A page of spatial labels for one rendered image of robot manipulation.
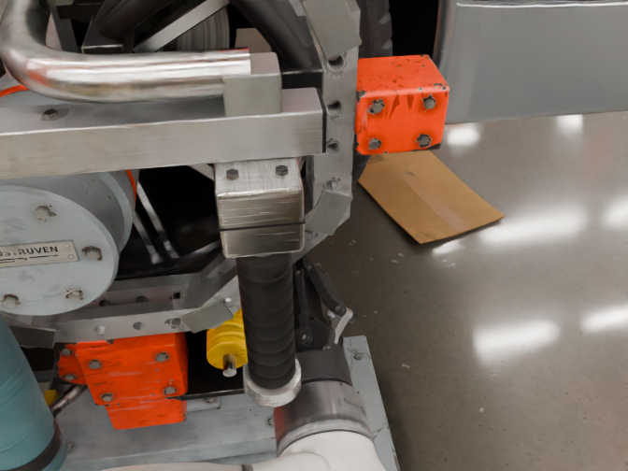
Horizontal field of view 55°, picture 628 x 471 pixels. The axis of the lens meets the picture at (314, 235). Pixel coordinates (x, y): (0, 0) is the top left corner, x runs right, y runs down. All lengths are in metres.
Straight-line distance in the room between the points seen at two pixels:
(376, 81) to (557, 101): 0.32
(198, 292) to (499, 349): 0.93
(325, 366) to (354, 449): 0.09
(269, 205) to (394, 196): 1.55
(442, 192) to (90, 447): 1.26
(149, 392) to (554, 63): 0.65
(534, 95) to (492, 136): 1.43
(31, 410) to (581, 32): 0.74
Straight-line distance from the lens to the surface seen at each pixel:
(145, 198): 0.75
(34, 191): 0.44
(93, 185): 0.47
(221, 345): 0.79
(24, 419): 0.71
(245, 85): 0.33
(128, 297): 0.77
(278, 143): 0.35
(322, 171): 0.60
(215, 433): 1.09
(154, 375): 0.81
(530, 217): 1.91
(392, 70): 0.61
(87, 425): 1.15
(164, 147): 0.35
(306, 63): 0.39
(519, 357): 1.52
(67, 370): 0.82
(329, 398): 0.56
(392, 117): 0.58
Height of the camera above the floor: 1.15
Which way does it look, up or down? 42 degrees down
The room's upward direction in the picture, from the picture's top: straight up
